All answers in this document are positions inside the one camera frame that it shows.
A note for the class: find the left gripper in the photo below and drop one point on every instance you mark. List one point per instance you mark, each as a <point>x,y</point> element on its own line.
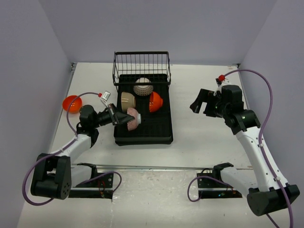
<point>118,118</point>

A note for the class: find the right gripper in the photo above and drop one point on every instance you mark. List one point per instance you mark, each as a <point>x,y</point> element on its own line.
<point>204,95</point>

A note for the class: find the pink floral ceramic bowl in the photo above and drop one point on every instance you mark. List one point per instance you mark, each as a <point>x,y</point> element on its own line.
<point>133,124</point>

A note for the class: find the beige ceramic bowl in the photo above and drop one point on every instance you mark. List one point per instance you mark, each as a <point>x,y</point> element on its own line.
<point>127,101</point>

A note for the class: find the orange plastic bowl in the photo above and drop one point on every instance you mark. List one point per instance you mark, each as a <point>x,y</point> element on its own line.
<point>155,102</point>
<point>72,104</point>

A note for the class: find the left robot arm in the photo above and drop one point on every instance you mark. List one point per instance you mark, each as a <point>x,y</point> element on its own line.
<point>53,173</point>

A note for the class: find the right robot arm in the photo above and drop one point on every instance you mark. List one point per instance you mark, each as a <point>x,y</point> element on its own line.
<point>271,191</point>

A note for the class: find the black dish rack tray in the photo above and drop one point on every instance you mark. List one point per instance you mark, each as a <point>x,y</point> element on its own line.
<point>156,127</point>

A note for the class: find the brown patterned white bowl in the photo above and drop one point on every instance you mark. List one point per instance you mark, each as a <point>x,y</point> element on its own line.
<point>143,90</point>

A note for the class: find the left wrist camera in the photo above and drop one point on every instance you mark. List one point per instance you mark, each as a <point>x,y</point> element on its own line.
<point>104,97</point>

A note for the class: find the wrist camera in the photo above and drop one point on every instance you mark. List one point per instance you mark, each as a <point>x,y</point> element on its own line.
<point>221,81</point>
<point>104,97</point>

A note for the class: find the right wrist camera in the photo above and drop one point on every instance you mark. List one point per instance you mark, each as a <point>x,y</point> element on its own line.
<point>221,81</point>

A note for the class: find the black wire basket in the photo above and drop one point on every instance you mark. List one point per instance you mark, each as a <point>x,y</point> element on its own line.
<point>129,66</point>

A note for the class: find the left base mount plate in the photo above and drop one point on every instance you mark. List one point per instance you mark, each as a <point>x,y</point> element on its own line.
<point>101,188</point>

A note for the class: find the base mount plate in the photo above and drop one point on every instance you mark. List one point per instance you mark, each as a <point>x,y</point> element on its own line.
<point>101,188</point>
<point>210,189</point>

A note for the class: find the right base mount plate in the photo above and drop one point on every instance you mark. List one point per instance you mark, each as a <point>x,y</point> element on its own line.
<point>210,189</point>

